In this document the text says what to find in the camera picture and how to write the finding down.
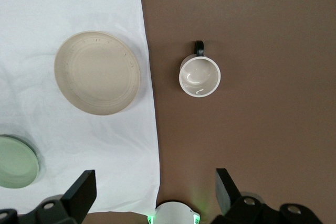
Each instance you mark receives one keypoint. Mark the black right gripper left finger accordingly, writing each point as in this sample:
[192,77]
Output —
[81,195]

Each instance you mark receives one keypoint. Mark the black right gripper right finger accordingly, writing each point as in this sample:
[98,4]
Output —
[227,192]

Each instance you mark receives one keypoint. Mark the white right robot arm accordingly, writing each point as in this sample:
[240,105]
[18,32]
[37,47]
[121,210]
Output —
[173,213]

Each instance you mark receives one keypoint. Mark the green round plate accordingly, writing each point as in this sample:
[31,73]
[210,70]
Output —
[15,161]

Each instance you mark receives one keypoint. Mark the beige round plate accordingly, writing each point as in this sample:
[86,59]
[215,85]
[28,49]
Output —
[97,74]

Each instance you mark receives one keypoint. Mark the white cloth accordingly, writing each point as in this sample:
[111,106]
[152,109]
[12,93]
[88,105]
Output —
[78,3]

